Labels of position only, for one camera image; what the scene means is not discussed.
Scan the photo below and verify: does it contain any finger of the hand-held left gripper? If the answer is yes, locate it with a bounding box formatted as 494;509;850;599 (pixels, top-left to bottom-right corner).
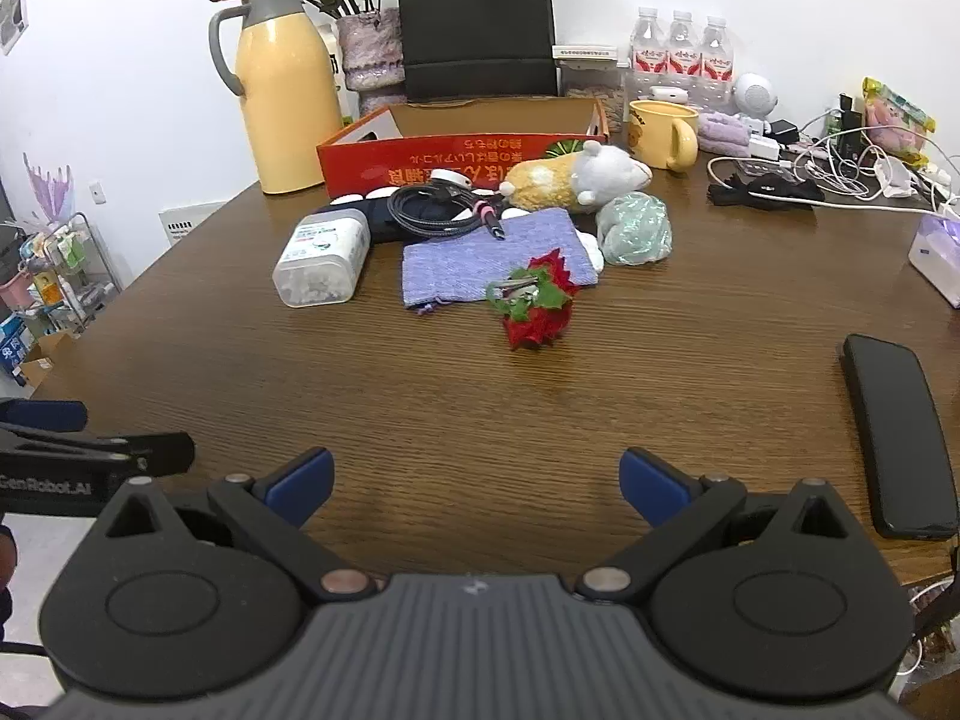
0;427;197;476
0;397;89;434

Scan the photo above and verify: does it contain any tangle of white cables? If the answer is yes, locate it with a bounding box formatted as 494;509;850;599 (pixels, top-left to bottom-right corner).
709;116;955;205

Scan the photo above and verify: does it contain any yellow mug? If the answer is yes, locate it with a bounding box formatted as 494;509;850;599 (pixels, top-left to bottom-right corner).
627;99;700;172

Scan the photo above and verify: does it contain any yellow thermos jug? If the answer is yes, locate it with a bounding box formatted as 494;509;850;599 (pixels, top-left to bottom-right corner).
208;0;346;196

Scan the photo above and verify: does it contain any black smartphone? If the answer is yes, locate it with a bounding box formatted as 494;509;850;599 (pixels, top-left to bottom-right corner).
838;334;959;539

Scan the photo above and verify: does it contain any purple knitted cloth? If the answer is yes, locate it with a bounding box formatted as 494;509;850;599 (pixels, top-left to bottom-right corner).
401;208;601;314

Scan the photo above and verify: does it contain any white purple tissue pack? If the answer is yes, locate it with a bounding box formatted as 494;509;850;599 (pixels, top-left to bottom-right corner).
907;210;960;308

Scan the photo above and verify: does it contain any purple fuzzy vase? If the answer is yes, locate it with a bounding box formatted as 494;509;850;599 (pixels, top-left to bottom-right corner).
335;7;410;117

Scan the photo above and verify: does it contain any metal storage rack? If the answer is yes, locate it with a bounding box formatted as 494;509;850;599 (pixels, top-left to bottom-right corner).
0;211;121;338

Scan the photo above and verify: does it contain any purple towel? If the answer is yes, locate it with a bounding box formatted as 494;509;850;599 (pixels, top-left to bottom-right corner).
697;111;751;158

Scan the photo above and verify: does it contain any clear lidded storage jar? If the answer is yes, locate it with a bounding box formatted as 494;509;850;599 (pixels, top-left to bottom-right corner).
553;43;629;132

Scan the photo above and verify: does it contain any black fabric strap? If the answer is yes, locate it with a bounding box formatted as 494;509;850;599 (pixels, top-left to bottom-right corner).
707;172;826;211

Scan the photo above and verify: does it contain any wall poster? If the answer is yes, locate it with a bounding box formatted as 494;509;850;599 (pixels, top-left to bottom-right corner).
0;0;31;55

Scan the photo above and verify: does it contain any yellow pink snack bag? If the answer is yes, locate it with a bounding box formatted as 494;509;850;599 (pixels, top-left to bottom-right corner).
861;77;938;166

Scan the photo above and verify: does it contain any white paper card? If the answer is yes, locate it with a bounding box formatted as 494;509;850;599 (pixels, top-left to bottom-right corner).
159;204;226;247

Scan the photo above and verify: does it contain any white drink carton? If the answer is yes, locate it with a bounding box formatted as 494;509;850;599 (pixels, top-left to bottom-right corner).
321;21;353;128

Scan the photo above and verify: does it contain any red flower hair clip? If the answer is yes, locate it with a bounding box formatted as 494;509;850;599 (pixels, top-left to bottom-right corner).
484;247;586;352

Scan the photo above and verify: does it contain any white robot toy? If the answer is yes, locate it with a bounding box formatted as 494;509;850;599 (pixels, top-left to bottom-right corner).
731;73;781;136

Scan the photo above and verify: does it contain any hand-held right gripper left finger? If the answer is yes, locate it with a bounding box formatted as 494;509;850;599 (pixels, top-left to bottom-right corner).
88;446;387;605

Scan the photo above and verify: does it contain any white plastic container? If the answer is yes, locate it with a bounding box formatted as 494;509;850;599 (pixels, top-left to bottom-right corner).
271;208;372;308

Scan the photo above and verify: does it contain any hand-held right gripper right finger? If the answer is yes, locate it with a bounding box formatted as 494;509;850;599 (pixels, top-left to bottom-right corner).
574;446;875;605

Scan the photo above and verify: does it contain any red cardboard box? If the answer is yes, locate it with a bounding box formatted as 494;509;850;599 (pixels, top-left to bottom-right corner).
316;96;610;200

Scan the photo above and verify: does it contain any green plastic bag bundle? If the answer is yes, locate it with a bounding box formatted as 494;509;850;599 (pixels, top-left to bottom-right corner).
595;193;674;267

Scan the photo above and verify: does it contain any brown cardboard box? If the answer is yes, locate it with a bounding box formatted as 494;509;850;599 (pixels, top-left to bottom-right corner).
19;330;80;391

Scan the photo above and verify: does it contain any purple lavender bouquet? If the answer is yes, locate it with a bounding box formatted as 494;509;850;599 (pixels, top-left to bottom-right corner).
22;152;76;222

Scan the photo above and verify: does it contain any black charging cable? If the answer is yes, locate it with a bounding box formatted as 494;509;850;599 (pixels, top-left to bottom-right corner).
388;169;511;242

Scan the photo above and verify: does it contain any yellow white plush toy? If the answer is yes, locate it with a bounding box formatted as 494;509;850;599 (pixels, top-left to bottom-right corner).
499;139;653;212

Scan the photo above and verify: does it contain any black paper bag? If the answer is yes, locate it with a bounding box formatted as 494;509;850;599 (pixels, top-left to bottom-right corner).
395;0;560;102

